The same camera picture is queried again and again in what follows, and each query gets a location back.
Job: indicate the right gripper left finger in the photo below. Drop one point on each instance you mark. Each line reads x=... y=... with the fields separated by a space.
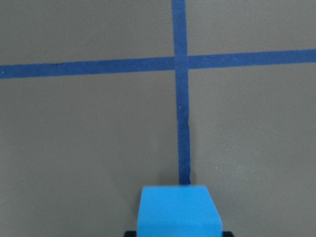
x=130 y=234

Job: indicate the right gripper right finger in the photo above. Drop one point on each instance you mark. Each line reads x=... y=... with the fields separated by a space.
x=228 y=234

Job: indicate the blue foam block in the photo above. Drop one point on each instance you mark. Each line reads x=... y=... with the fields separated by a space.
x=178 y=211

